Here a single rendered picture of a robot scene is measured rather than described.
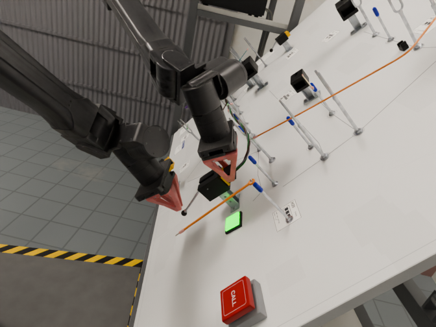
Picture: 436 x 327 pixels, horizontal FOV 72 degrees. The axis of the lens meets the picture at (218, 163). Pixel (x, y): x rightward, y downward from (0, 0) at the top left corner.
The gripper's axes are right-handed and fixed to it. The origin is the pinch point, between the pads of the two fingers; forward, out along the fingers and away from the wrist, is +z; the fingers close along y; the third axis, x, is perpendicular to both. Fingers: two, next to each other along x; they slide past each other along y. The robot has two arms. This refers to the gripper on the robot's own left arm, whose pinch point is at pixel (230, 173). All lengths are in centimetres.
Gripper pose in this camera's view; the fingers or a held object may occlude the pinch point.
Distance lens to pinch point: 61.4
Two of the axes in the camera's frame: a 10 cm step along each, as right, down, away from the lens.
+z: 3.2, 8.1, 4.9
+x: -9.5, 2.4, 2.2
